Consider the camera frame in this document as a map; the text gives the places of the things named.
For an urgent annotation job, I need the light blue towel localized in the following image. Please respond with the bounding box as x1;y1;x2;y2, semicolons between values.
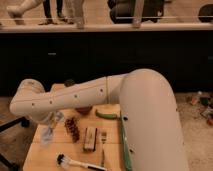
40;126;54;145

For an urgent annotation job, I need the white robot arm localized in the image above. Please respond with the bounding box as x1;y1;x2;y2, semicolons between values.
10;69;189;171

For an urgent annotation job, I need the purple bowl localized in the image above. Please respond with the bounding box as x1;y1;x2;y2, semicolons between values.
75;106;92;115

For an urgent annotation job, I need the brown grape bunch toy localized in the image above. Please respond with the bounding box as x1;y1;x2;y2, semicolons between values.
65;117;80;143

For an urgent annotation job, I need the dark metal can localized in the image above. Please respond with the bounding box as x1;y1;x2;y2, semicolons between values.
64;79;75;87

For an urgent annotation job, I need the black office chair base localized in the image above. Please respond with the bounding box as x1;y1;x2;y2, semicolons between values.
0;117;30;171

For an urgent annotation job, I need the brown chalkboard eraser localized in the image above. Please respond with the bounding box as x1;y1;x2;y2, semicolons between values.
83;126;97;152

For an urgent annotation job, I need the white dish brush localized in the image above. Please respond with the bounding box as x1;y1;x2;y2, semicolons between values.
57;154;107;171

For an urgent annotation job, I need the silver fork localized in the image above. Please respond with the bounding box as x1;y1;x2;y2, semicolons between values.
101;131;107;167

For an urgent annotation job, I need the green plastic tray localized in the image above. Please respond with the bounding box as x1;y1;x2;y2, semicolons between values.
120;117;132;171

